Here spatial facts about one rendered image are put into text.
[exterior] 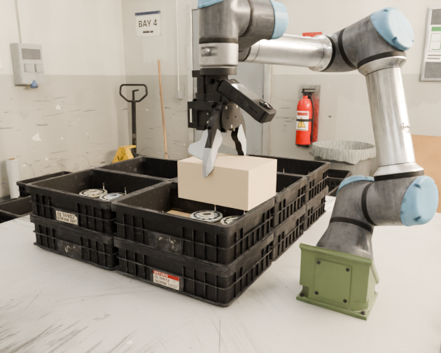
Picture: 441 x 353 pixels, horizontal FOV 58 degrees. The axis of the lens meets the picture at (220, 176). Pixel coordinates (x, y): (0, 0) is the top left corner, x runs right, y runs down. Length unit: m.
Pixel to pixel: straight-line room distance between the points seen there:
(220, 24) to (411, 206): 0.59
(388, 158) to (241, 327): 0.54
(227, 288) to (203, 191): 0.36
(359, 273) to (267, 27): 0.61
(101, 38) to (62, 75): 0.75
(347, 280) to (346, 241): 0.10
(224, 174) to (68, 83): 4.38
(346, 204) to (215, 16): 0.61
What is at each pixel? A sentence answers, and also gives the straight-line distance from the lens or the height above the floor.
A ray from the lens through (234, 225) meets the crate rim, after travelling 0.99.
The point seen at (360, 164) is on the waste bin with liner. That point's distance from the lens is 3.65.
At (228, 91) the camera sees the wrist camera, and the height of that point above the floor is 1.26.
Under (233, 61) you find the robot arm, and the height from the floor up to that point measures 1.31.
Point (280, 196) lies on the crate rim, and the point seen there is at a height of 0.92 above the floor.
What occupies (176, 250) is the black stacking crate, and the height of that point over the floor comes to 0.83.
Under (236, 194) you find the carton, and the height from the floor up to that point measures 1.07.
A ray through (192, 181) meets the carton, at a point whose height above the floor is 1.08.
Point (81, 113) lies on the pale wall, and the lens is 5.15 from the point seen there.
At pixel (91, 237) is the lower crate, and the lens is 1.30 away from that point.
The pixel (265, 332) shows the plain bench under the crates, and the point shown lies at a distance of 1.01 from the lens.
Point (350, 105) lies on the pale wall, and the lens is 4.12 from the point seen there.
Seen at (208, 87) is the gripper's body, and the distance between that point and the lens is 0.79.
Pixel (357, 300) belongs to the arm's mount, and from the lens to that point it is 1.09.
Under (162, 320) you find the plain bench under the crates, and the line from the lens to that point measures 1.05.
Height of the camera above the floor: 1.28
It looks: 14 degrees down
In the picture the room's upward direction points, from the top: straight up
